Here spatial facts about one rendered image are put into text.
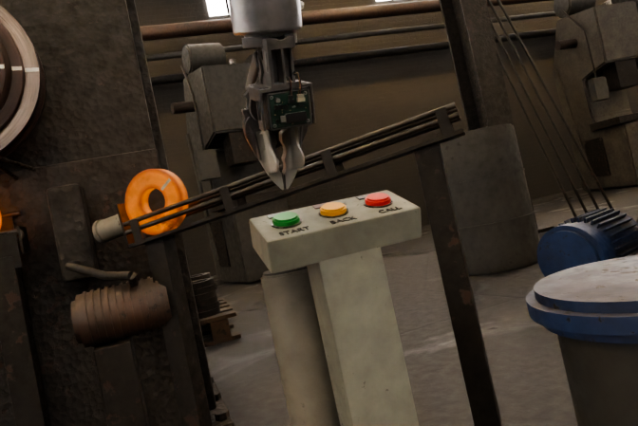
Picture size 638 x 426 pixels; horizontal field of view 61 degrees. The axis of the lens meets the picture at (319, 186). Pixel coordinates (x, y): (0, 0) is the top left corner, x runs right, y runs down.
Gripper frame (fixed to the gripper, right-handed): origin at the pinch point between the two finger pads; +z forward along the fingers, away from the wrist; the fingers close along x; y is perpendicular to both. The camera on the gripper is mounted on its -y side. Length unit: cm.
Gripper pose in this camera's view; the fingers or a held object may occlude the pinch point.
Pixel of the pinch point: (282, 178)
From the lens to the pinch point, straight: 78.2
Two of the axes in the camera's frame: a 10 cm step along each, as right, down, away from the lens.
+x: 9.3, -1.9, 3.1
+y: 3.5, 2.4, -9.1
